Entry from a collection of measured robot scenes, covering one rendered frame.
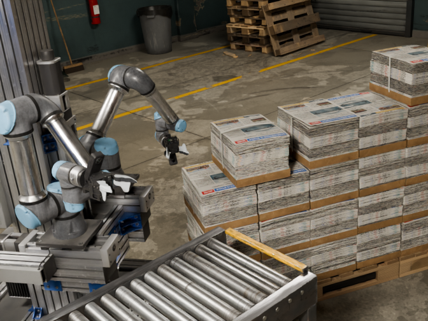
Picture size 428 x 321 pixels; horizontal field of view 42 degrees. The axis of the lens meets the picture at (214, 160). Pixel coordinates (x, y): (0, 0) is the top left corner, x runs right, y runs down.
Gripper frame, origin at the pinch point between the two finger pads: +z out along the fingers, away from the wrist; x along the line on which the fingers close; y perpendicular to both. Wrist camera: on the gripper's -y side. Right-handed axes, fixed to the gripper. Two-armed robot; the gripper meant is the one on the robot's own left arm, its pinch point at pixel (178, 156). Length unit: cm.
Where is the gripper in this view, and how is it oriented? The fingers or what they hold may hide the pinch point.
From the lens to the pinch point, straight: 306.4
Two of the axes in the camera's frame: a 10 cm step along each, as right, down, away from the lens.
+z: 3.6, 3.4, -8.7
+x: 9.3, -2.1, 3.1
